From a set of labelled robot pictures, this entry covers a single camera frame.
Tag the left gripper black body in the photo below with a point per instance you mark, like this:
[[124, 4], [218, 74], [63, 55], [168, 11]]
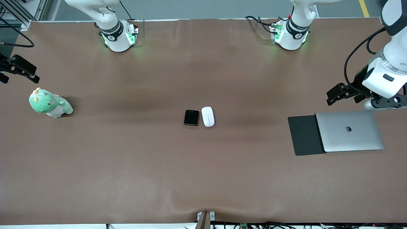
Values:
[[359, 78]]

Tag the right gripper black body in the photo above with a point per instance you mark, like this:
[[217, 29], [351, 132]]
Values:
[[7, 64]]

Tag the white computer mouse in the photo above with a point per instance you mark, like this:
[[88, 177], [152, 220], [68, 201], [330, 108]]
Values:
[[208, 117]]

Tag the black flip phone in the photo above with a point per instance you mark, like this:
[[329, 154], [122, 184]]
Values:
[[191, 118]]

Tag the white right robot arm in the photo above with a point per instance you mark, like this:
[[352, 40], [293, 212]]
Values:
[[116, 41]]

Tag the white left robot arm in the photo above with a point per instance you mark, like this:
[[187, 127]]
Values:
[[292, 38]]

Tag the black mouse pad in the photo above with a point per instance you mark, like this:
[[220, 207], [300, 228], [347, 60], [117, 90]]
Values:
[[303, 136]]

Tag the silver closed laptop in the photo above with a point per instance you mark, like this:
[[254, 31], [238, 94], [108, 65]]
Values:
[[349, 136]]

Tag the green plush dinosaur toy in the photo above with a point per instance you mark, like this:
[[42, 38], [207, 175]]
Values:
[[47, 105]]

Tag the black left camera mount bar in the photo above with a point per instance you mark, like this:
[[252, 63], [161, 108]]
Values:
[[386, 102]]

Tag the aluminium frame profile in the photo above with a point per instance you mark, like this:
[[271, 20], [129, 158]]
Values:
[[39, 9]]

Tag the brown camera post with brackets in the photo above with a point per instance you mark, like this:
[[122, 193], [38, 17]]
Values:
[[203, 222]]

